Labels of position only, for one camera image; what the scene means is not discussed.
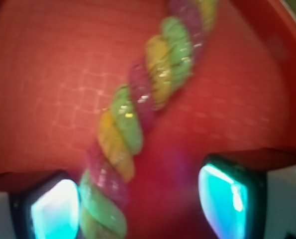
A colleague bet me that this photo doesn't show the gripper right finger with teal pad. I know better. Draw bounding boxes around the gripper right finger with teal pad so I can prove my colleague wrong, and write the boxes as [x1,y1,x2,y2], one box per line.
[198,149,296,239]

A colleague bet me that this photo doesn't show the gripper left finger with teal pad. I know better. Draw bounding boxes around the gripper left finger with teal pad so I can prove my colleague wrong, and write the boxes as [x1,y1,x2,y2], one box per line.
[0,170,80,239]

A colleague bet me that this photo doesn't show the multicolored twisted rope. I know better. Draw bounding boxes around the multicolored twisted rope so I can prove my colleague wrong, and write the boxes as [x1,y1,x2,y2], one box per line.
[78,0,219,239]

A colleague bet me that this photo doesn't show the red plastic tray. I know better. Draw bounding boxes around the red plastic tray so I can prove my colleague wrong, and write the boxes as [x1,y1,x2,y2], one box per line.
[0,0,296,239]

